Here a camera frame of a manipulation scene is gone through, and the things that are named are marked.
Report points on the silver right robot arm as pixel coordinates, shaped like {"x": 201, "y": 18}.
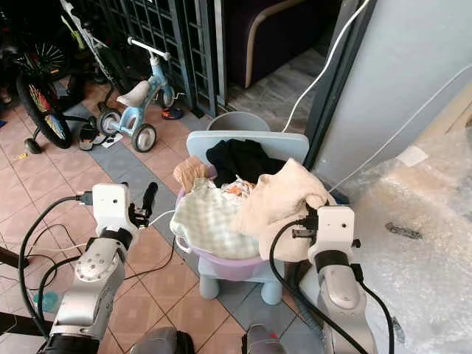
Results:
{"x": 343, "y": 302}

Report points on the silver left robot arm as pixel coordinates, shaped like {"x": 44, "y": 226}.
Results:
{"x": 96, "y": 284}

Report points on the bubble-wrapped washing machine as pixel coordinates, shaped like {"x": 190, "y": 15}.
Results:
{"x": 428, "y": 280}

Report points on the beige towel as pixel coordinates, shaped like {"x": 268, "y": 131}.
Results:
{"x": 280, "y": 199}

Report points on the tan crumpled cloth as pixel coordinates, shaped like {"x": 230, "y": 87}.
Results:
{"x": 192, "y": 175}

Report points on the green white checked cloth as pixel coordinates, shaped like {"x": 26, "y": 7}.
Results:
{"x": 206, "y": 221}

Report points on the small patterned garment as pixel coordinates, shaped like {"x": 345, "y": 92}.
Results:
{"x": 236, "y": 189}

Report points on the light blue plastic stool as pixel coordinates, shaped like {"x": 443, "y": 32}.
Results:
{"x": 280, "y": 141}

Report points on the red blue small shoe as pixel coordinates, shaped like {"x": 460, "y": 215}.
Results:
{"x": 172, "y": 113}

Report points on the black garment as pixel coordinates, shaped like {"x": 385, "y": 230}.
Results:
{"x": 240, "y": 158}

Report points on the purple plastic laundry basin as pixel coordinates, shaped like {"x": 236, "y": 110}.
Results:
{"x": 225, "y": 264}

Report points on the light blue balance bike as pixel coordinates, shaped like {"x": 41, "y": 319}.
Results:
{"x": 139, "y": 98}

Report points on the grey plastic bucket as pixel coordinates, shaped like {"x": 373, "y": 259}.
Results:
{"x": 237, "y": 122}

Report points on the white paper tag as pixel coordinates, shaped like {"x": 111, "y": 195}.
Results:
{"x": 413, "y": 155}

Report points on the green plastic bottle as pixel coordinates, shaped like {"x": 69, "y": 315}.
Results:
{"x": 46, "y": 302}

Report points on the grey left robot leg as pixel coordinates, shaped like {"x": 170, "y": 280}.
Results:
{"x": 162, "y": 343}

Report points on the dark wooden furniture leg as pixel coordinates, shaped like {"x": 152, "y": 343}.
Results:
{"x": 7, "y": 258}

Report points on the black children's bicycle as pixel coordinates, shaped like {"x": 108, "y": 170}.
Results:
{"x": 44, "y": 103}

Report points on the black metal grille gate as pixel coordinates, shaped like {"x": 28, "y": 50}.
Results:
{"x": 162, "y": 29}

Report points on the dark purple armchair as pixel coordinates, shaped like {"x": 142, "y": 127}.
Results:
{"x": 273, "y": 29}

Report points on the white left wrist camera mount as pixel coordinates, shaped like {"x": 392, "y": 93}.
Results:
{"x": 110, "y": 206}

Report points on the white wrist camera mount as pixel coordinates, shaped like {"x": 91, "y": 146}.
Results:
{"x": 336, "y": 227}
{"x": 110, "y": 206}

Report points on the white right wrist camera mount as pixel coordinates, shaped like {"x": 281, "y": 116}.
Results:
{"x": 336, "y": 227}

